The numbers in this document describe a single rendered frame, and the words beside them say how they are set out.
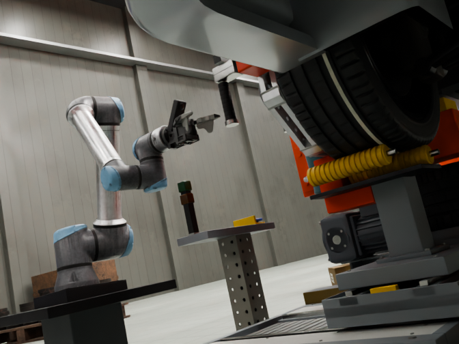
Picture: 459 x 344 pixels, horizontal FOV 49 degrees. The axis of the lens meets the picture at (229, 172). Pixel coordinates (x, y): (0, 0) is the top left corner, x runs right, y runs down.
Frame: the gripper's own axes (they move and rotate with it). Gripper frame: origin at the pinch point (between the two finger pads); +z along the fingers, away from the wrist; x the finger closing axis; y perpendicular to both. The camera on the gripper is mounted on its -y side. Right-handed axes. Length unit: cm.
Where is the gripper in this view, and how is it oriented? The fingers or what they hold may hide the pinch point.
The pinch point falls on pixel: (206, 112)
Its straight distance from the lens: 174.0
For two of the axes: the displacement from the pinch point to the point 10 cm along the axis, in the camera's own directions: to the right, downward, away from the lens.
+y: 2.1, 9.6, -1.7
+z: 7.3, -2.7, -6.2
